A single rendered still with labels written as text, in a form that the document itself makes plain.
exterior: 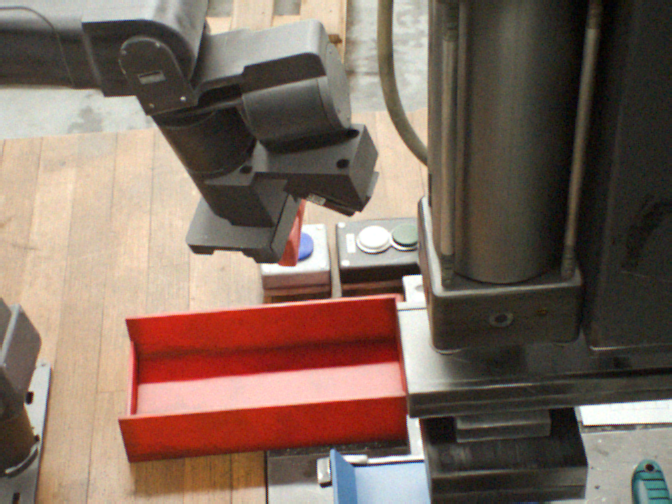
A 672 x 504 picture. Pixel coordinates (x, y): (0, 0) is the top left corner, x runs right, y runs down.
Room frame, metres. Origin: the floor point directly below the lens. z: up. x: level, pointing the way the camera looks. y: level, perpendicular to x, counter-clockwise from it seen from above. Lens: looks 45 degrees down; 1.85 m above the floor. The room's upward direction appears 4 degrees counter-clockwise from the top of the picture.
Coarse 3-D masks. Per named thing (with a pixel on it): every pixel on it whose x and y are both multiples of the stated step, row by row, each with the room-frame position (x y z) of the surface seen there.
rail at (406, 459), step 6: (390, 456) 0.64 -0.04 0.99; (396, 456) 0.64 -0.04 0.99; (402, 456) 0.64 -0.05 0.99; (408, 456) 0.64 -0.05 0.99; (414, 456) 0.64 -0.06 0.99; (420, 456) 0.64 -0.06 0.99; (372, 462) 0.64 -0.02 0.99; (378, 462) 0.64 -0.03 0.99; (384, 462) 0.64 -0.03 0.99; (390, 462) 0.64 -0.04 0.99; (396, 462) 0.64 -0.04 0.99; (402, 462) 0.64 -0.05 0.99; (408, 462) 0.64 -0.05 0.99; (414, 462) 0.64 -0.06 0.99; (420, 462) 0.64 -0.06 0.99
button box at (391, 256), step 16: (336, 224) 0.98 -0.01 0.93; (352, 224) 0.97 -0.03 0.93; (368, 224) 0.97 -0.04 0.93; (384, 224) 0.97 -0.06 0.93; (400, 224) 0.97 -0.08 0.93; (416, 224) 0.97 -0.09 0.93; (336, 240) 0.97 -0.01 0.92; (352, 240) 0.95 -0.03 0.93; (352, 256) 0.93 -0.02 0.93; (368, 256) 0.93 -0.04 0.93; (384, 256) 0.93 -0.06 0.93; (400, 256) 0.92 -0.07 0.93; (416, 256) 0.92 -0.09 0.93; (352, 272) 0.91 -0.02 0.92; (368, 272) 0.91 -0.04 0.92; (384, 272) 0.91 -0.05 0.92; (400, 272) 0.91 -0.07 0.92; (416, 272) 0.91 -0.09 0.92; (352, 288) 0.91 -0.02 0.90
